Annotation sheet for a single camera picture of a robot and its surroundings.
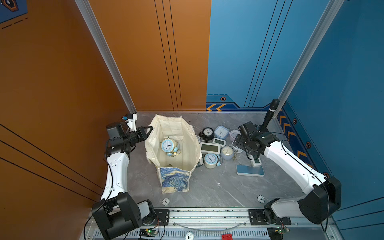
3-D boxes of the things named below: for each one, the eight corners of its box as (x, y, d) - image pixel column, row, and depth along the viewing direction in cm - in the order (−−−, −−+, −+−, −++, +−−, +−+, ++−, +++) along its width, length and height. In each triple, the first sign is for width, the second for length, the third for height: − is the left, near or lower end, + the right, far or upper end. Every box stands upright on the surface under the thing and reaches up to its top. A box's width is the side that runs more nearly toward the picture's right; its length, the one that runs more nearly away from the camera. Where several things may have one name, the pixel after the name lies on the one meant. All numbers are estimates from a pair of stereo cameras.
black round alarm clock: (206, 143, 103) (206, 140, 100) (198, 134, 108) (198, 130, 105) (216, 137, 107) (217, 134, 104) (208, 128, 112) (209, 125, 109)
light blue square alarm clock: (214, 139, 105) (215, 136, 103) (213, 128, 112) (214, 125, 109) (229, 139, 105) (230, 136, 102) (227, 128, 112) (228, 125, 109)
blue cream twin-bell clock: (202, 168, 91) (202, 165, 88) (202, 156, 97) (202, 152, 93) (220, 168, 91) (220, 165, 88) (218, 156, 97) (219, 152, 93)
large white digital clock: (199, 152, 96) (199, 150, 94) (200, 143, 100) (200, 142, 99) (220, 154, 95) (220, 152, 93) (220, 145, 99) (220, 144, 98)
